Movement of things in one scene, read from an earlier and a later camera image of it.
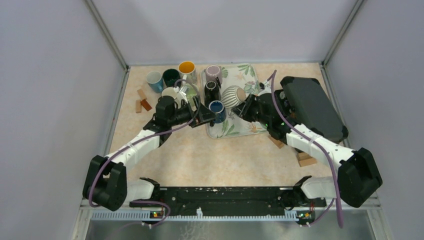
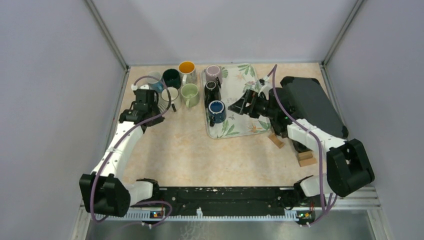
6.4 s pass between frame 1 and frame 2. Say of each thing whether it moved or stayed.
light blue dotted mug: stayed
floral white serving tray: stayed
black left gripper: moved
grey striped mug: moved
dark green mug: stayed
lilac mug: stayed
